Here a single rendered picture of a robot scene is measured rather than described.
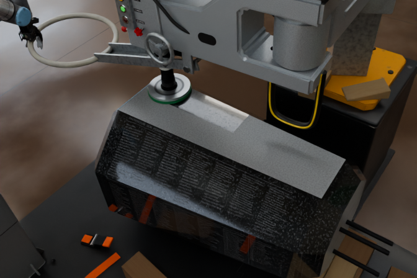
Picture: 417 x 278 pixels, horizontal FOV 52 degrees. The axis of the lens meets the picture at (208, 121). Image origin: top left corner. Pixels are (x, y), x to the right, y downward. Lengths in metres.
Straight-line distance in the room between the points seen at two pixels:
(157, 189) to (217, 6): 0.87
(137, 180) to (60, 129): 1.43
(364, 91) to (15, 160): 2.33
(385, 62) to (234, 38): 1.08
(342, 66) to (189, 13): 0.93
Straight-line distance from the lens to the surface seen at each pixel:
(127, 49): 2.28
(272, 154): 1.81
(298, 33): 1.45
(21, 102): 3.73
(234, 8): 1.52
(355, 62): 2.25
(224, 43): 1.62
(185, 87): 2.11
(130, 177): 2.04
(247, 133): 1.89
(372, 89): 2.18
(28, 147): 3.30
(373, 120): 2.13
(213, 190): 1.83
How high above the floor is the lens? 2.15
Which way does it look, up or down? 43 degrees down
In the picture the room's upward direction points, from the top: 5 degrees counter-clockwise
